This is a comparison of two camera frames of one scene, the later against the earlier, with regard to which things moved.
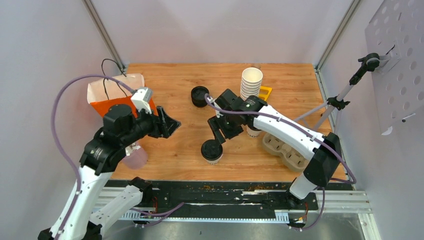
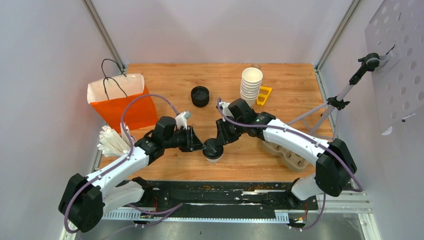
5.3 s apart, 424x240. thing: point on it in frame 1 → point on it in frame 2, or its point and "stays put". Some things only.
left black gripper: (169, 124) → (193, 142)
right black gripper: (229, 135) stays put
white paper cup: (213, 162) stays put
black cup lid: (212, 149) stays put
